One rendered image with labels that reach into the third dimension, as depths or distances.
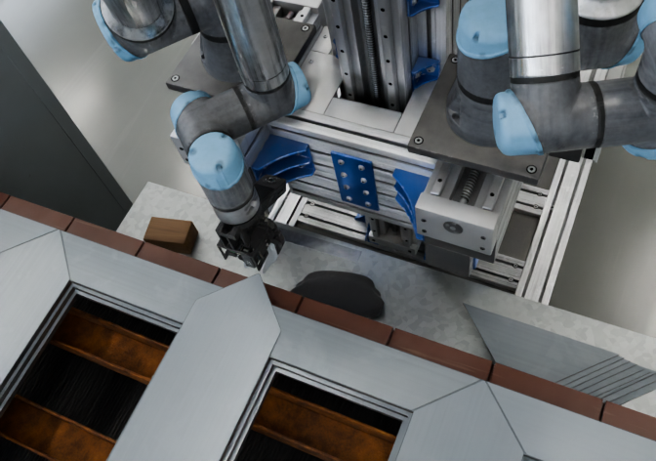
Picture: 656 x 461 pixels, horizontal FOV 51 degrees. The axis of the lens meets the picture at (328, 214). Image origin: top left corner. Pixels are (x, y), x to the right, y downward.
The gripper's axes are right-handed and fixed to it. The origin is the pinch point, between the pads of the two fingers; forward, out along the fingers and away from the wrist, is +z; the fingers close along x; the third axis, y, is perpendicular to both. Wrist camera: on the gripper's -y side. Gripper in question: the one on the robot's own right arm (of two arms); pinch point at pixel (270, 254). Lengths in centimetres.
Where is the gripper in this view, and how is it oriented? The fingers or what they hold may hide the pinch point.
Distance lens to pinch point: 130.8
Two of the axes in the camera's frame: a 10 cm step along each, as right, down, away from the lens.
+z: 1.5, 5.2, 8.4
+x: 9.1, 2.7, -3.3
